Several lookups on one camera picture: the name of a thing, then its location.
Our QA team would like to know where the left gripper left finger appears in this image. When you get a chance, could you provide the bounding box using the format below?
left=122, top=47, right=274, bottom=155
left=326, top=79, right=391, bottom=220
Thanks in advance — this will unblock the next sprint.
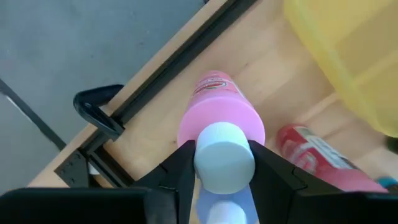
left=132, top=139, right=196, bottom=224

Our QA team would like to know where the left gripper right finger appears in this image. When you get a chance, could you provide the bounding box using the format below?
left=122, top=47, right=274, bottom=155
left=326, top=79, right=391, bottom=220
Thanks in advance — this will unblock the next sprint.
left=248, top=140, right=341, bottom=224

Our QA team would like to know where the tall lavender paint bottle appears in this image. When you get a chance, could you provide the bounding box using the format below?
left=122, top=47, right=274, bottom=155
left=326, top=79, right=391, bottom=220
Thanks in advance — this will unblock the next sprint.
left=195, top=185, right=259, bottom=224

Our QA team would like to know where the tall pink paint bottle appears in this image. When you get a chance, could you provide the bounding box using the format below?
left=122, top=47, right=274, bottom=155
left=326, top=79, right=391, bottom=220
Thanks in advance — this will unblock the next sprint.
left=177, top=70, right=266, bottom=195

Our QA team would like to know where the tall red paint bottle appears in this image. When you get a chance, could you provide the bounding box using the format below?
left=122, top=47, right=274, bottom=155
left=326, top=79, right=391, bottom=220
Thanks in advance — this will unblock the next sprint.
left=275, top=123, right=388, bottom=194

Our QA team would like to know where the small cyan paint bottle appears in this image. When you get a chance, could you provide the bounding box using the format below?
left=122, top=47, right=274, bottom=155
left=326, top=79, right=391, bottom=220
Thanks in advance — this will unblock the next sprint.
left=376, top=175, right=398, bottom=189

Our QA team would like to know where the small green paint bottle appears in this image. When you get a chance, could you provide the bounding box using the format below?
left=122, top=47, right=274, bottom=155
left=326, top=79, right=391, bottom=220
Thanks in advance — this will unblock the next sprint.
left=384, top=136, right=398, bottom=154

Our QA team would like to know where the black table clamp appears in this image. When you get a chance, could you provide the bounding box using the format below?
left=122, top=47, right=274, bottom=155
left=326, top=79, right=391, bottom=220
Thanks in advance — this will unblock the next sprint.
left=73, top=83, right=126, bottom=141

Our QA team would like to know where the yellow translucent plastic bin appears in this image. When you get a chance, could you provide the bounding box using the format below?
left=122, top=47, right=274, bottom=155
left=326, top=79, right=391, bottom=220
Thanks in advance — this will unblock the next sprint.
left=282, top=0, right=398, bottom=138

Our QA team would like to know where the black aluminium table frame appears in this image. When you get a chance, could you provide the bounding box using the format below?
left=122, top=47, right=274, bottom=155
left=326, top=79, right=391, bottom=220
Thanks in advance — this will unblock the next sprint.
left=54, top=0, right=259, bottom=189

